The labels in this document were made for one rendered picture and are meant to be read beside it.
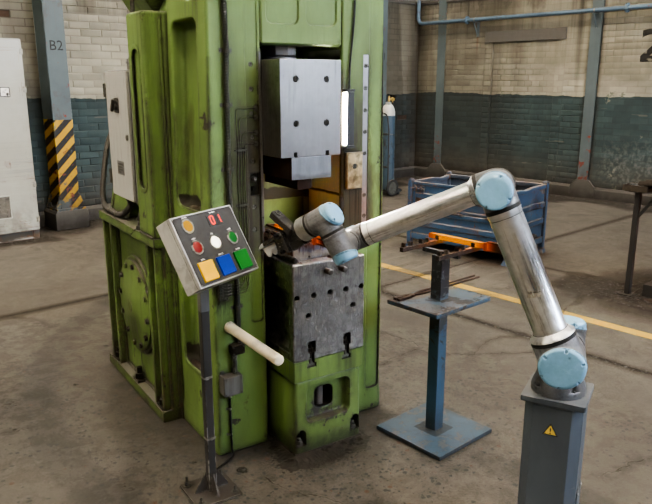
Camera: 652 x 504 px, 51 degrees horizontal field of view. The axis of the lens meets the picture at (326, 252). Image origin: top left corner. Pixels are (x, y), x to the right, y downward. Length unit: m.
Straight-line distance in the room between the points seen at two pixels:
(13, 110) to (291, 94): 5.33
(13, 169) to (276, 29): 5.29
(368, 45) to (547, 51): 7.93
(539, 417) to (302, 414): 1.12
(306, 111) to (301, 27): 0.38
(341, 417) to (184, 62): 1.78
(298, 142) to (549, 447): 1.53
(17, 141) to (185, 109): 4.84
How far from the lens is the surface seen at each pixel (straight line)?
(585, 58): 10.75
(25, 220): 8.03
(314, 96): 2.94
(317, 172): 2.97
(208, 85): 2.87
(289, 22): 3.06
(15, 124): 7.91
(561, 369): 2.33
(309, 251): 3.01
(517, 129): 11.31
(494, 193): 2.21
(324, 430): 3.31
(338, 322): 3.12
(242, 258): 2.66
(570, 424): 2.59
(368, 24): 3.28
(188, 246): 2.51
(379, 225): 2.47
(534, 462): 2.68
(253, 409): 3.29
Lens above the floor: 1.68
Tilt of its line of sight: 14 degrees down
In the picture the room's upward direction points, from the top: straight up
